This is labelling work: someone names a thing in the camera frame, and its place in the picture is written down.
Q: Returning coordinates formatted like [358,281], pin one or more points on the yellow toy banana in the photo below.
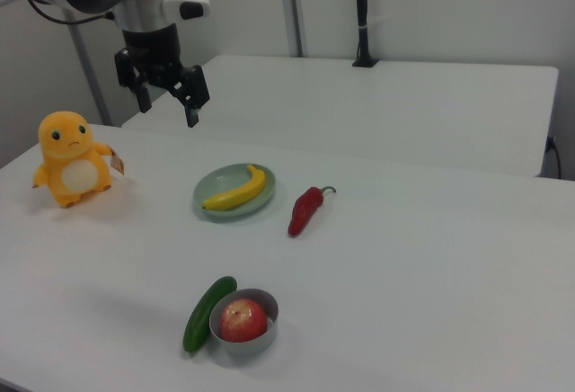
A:
[242,189]

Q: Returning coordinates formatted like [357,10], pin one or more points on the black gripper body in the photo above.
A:
[153,50]

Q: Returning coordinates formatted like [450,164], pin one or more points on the black camera pole with clamp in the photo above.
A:
[361,5]

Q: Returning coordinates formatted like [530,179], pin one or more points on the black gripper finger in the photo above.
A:
[194,91]
[135,79]

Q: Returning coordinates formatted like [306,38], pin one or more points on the red chili pepper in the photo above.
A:
[305,207]

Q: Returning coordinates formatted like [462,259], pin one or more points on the green toy cucumber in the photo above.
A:
[202,315]

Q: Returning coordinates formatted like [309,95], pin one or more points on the red toy apple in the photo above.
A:
[242,320]

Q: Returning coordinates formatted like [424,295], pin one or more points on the white side table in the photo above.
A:
[382,109]

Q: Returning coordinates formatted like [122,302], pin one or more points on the round metal bowl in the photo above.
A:
[245,348]

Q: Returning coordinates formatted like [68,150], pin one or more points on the green plastic plate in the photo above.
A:
[224,180]

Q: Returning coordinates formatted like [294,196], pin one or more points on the orange plush toy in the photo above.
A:
[67,154]

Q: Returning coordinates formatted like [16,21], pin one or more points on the grey partition post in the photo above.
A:
[87,73]
[292,5]

